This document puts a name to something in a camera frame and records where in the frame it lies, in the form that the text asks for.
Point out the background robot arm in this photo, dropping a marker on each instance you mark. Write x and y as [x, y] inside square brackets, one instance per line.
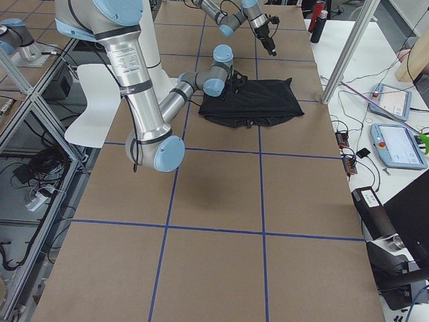
[19, 44]

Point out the aluminium frame post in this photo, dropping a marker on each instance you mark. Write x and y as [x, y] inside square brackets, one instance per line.
[351, 44]

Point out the black printed t-shirt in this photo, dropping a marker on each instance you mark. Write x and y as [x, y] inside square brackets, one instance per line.
[260, 102]

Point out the black box with label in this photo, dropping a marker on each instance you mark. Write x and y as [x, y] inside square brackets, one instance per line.
[372, 213]

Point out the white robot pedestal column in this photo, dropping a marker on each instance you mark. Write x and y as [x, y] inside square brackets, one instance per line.
[147, 38]

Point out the blue teach pendant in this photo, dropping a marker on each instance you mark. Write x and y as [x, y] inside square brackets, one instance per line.
[391, 99]
[397, 147]

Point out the metal reacher grabber stick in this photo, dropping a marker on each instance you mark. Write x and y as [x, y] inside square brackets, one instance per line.
[385, 113]

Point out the orange circuit board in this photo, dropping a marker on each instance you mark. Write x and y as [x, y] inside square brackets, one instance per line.
[342, 139]
[349, 164]

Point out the white power strip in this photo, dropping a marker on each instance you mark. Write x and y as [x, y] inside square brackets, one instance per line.
[39, 199]

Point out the black bottle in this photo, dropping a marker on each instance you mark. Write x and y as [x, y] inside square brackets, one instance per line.
[318, 27]

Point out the black monitor stand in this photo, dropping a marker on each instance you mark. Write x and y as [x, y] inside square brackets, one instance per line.
[398, 278]

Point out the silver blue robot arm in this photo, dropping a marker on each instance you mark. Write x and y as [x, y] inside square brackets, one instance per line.
[116, 26]
[248, 11]

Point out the dark red bottle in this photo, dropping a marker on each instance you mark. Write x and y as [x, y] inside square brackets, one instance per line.
[318, 7]

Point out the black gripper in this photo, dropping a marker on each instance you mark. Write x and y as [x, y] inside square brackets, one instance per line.
[235, 83]
[263, 33]

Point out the wooden beam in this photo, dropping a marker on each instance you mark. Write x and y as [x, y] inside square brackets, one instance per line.
[416, 60]

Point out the green plastic object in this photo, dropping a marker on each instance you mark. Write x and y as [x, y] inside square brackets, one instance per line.
[425, 140]

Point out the near blue teach pendant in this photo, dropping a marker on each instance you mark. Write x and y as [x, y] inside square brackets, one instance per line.
[397, 147]

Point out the far blue teach pendant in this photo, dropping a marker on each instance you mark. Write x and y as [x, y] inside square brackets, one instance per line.
[391, 99]

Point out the white pedestal base plate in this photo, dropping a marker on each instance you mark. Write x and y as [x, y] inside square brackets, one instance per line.
[167, 84]

